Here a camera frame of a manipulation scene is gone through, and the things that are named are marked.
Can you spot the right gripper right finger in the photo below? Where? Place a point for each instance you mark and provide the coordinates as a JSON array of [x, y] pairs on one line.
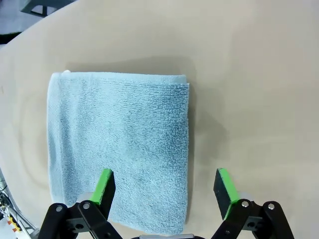
[[229, 196]]

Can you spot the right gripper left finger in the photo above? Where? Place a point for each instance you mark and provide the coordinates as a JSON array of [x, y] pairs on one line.
[[99, 199]]

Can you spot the light blue terry towel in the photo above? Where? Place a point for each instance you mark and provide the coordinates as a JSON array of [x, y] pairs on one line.
[[112, 124]]

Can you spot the dark gray metal stand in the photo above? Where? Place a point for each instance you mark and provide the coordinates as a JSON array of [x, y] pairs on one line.
[[57, 6]]

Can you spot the black floor mat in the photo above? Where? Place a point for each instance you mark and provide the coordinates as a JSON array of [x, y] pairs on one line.
[[8, 38]]

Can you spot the yellow emergency stop button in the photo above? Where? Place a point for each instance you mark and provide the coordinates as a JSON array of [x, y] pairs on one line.
[[13, 223]]

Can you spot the gray metal frame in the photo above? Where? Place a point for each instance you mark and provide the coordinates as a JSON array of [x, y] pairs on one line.
[[26, 219]]

